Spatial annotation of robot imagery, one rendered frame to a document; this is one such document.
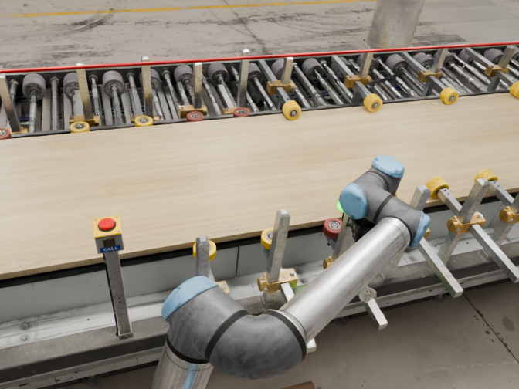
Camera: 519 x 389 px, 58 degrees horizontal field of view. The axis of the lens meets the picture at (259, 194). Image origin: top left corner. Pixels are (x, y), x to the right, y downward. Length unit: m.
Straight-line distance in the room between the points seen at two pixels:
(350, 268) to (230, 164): 1.08
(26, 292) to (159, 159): 0.71
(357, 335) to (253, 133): 1.19
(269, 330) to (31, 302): 1.16
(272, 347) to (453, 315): 2.14
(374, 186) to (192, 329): 0.63
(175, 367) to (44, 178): 1.20
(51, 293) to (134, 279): 0.28
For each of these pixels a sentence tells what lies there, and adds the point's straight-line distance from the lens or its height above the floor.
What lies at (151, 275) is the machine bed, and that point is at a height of 0.72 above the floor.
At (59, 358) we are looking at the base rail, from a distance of 1.72.
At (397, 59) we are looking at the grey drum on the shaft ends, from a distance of 3.29.
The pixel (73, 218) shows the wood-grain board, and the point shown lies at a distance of 1.81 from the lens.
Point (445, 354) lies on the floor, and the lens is 2.75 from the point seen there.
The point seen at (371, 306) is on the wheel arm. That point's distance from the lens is 1.66.
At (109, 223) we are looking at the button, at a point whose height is 1.23.
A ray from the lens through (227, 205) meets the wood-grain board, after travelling 1.82.
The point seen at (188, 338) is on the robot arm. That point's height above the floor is 1.36.
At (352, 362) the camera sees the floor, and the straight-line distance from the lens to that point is 2.55.
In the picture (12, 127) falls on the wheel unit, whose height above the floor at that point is 0.85.
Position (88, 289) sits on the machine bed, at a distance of 1.84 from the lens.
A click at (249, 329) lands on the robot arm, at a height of 1.41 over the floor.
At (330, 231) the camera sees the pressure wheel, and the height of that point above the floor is 0.91.
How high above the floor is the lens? 2.15
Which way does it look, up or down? 42 degrees down
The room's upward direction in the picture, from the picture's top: 7 degrees clockwise
